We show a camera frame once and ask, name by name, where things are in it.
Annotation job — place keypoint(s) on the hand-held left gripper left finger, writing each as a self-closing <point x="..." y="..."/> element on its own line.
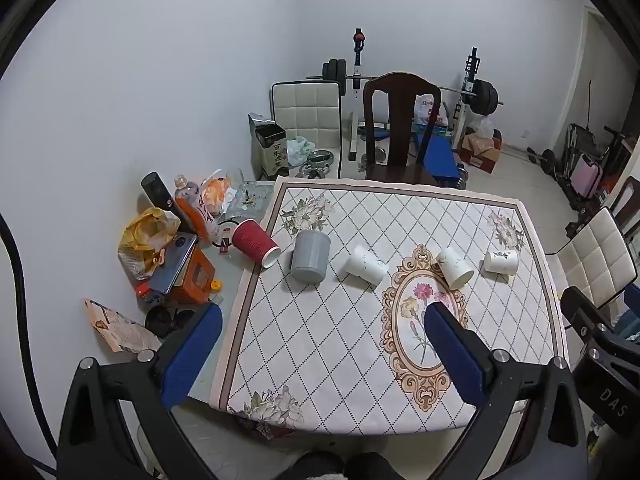
<point x="192" y="355"/>

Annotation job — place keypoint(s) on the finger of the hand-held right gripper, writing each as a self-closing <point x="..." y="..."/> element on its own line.
<point x="585" y="307"/>

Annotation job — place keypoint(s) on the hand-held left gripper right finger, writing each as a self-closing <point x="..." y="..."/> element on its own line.
<point x="457" y="360"/>

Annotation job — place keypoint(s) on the white gold-marbled cup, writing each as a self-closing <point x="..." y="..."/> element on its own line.
<point x="454" y="267"/>

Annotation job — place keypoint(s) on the white cup with black print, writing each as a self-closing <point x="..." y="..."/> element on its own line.
<point x="500" y="261"/>

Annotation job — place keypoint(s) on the red ribbed paper cup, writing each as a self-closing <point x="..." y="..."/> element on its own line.
<point x="250" y="240"/>

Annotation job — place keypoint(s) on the white speckled cup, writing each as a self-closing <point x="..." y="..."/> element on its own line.
<point x="362" y="262"/>

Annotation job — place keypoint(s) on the grey cup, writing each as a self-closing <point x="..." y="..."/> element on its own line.
<point x="310" y="257"/>

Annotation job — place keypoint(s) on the black round lids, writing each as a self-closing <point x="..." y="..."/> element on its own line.
<point x="160" y="320"/>

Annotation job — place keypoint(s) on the white padded chair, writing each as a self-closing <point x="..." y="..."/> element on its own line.
<point x="595" y="255"/>
<point x="305" y="105"/>

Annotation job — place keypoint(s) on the printed leaflet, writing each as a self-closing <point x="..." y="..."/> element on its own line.
<point x="120" y="327"/>

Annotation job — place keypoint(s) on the orange box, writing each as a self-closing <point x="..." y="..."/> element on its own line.
<point x="197" y="275"/>

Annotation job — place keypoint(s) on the dark wooden chair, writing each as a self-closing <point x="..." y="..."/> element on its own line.
<point x="627" y="200"/>
<point x="400" y="110"/>

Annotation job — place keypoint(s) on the yellow plastic bag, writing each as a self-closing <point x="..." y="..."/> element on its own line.
<point x="142" y="232"/>

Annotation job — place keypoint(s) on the pink suitcase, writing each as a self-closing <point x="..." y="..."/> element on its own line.
<point x="585" y="175"/>

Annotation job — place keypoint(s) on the floral printed table mat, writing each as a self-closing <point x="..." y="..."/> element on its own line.
<point x="325" y="350"/>

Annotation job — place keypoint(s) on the orange drink bottle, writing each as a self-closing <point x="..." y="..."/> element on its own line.
<point x="192" y="210"/>

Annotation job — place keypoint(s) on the small black barbell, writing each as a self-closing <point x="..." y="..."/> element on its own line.
<point x="547" y="157"/>

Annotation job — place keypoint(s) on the orange snack bag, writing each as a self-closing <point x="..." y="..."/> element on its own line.
<point x="215" y="195"/>

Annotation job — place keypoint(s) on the person's knees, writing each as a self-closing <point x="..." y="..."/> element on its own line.
<point x="315" y="467"/>

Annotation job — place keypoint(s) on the clear plastic bag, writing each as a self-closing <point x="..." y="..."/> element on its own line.
<point x="250" y="197"/>

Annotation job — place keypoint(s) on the black folded cart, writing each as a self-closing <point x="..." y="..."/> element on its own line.
<point x="575" y="140"/>

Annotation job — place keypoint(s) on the black bottle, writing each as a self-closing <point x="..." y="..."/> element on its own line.
<point x="156" y="190"/>

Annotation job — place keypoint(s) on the cardboard box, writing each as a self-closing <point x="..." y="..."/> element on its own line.
<point x="480" y="160"/>

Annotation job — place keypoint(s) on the blue bench pad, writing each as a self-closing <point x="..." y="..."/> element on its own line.
<point x="442" y="157"/>

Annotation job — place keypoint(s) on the dark tea box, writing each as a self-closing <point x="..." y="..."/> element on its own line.
<point x="272" y="155"/>

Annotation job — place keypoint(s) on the light green cloth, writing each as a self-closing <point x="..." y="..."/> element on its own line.
<point x="299" y="149"/>

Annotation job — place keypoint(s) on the metal pot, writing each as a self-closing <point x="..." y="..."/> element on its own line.
<point x="320" y="160"/>

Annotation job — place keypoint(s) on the white red plastic bag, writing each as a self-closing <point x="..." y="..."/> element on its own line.
<point x="421" y="107"/>

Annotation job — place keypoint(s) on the white weight rack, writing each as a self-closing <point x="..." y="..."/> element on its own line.
<point x="357" y="75"/>

